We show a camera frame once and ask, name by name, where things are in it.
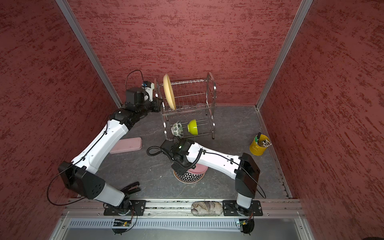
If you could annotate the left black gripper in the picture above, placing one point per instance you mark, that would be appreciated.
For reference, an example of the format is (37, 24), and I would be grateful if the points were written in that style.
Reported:
(157, 105)

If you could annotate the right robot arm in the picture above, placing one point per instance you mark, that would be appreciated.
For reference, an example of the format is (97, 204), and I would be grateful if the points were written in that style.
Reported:
(186, 154)

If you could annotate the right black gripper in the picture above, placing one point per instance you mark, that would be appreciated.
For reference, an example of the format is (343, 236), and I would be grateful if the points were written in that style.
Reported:
(181, 171)

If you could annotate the aluminium front rail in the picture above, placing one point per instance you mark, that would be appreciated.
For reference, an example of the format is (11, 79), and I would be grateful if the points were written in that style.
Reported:
(181, 208)

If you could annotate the patterned orange-rim plate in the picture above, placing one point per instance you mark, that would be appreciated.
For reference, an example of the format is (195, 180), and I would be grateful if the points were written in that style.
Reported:
(189, 178)

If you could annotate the green leaf pattern bowl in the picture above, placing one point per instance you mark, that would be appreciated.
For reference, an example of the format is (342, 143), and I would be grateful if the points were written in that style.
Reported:
(177, 129)

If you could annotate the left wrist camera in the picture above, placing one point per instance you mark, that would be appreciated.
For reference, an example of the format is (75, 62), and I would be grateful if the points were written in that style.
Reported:
(149, 90)

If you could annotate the lime green bowl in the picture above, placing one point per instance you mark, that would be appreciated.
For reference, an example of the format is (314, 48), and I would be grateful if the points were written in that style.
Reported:
(193, 128)

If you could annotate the yellow bear plate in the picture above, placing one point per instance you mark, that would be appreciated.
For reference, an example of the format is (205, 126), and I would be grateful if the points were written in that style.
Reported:
(169, 92)

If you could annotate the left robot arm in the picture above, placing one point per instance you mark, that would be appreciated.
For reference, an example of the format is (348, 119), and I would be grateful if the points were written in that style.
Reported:
(79, 175)

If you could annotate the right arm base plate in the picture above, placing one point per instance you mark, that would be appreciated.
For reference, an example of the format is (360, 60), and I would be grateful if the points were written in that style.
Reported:
(231, 208)

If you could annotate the grey marbled stone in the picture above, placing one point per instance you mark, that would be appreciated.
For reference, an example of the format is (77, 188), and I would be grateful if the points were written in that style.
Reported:
(206, 208)

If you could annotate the chrome two-tier dish rack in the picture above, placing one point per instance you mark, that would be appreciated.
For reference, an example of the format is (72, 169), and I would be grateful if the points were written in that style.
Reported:
(195, 99)

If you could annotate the pink plate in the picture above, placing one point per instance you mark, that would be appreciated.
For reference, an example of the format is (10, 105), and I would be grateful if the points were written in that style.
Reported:
(199, 169)

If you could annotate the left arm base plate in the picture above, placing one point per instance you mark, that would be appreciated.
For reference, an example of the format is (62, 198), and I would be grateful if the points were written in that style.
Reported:
(126, 208)

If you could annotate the yellow pencil cup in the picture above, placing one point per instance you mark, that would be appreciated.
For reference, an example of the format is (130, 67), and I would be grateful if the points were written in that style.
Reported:
(260, 144)

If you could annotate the black clip tool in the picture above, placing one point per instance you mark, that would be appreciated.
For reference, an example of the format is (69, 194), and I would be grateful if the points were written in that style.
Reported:
(131, 189)

